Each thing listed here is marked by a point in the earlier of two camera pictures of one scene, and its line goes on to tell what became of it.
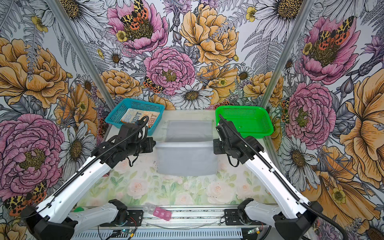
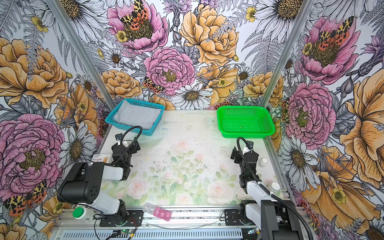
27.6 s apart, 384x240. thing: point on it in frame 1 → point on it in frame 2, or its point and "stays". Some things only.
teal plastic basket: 114,118 stays
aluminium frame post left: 58,10 stays
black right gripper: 217,150 → 236,159
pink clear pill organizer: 157,211 stays
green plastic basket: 252,121 stays
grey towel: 188,149 → 136,116
